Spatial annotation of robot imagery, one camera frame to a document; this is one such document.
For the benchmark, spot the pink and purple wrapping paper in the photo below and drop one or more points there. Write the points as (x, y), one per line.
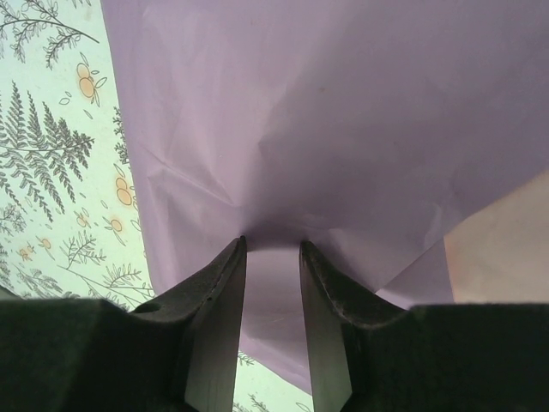
(321, 107)

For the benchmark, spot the floral patterned tablecloth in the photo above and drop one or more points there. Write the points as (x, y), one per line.
(43, 171)

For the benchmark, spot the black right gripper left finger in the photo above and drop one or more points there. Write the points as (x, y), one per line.
(107, 356)

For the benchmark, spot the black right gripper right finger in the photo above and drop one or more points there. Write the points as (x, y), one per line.
(429, 365)

